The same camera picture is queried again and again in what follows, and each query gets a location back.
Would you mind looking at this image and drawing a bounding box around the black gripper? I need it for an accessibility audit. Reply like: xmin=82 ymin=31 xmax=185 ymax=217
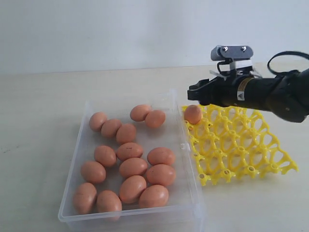
xmin=187 ymin=75 xmax=244 ymax=106

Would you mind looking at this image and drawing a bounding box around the brown egg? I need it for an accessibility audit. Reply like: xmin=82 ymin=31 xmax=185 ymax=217
xmin=116 ymin=123 xmax=136 ymax=145
xmin=139 ymin=185 xmax=169 ymax=208
xmin=101 ymin=118 xmax=122 ymax=138
xmin=183 ymin=105 xmax=202 ymax=125
xmin=94 ymin=145 xmax=117 ymax=168
xmin=146 ymin=164 xmax=176 ymax=187
xmin=119 ymin=158 xmax=148 ymax=178
xmin=147 ymin=147 xmax=176 ymax=166
xmin=72 ymin=182 xmax=97 ymax=215
xmin=80 ymin=161 xmax=106 ymax=184
xmin=119 ymin=175 xmax=147 ymax=204
xmin=116 ymin=142 xmax=143 ymax=161
xmin=96 ymin=190 xmax=122 ymax=213
xmin=130 ymin=104 xmax=152 ymax=122
xmin=89 ymin=112 xmax=107 ymax=132
xmin=145 ymin=110 xmax=166 ymax=129

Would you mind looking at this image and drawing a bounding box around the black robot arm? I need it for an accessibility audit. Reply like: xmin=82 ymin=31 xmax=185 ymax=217
xmin=187 ymin=70 xmax=309 ymax=123

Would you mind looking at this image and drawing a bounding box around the yellow plastic egg tray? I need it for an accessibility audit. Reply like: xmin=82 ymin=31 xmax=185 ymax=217
xmin=183 ymin=105 xmax=298 ymax=186

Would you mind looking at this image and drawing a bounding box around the clear plastic container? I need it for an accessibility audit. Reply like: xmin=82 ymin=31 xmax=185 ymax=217
xmin=58 ymin=90 xmax=205 ymax=232

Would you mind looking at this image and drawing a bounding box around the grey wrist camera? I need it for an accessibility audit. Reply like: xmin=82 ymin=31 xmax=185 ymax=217
xmin=210 ymin=45 xmax=253 ymax=61

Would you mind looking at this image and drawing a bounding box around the black cable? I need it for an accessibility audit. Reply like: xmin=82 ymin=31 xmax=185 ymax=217
xmin=267 ymin=50 xmax=309 ymax=76

